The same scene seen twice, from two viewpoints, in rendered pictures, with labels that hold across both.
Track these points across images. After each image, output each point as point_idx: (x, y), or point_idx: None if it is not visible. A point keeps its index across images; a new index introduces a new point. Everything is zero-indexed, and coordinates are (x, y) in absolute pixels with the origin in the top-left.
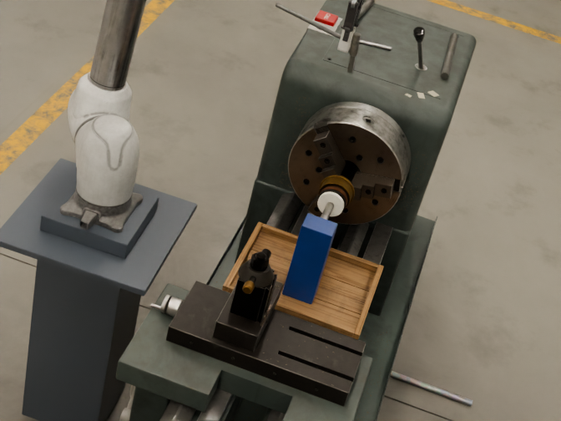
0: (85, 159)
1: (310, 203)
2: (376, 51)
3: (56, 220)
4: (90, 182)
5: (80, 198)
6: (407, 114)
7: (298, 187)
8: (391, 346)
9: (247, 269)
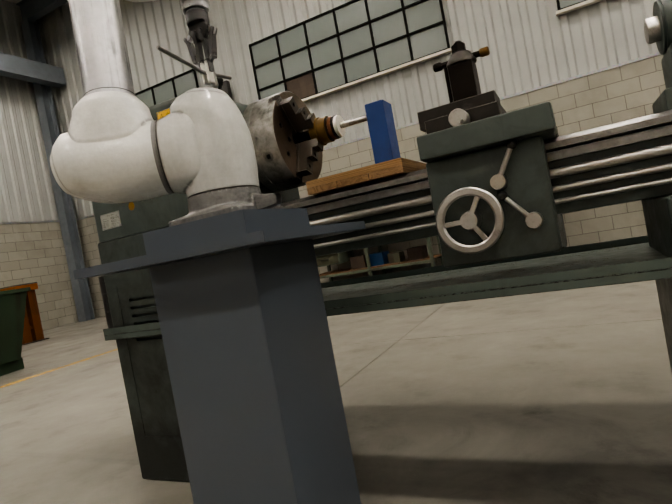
0: (226, 122)
1: (299, 170)
2: None
3: (255, 209)
4: (244, 151)
5: (237, 188)
6: None
7: (287, 161)
8: (352, 284)
9: (466, 50)
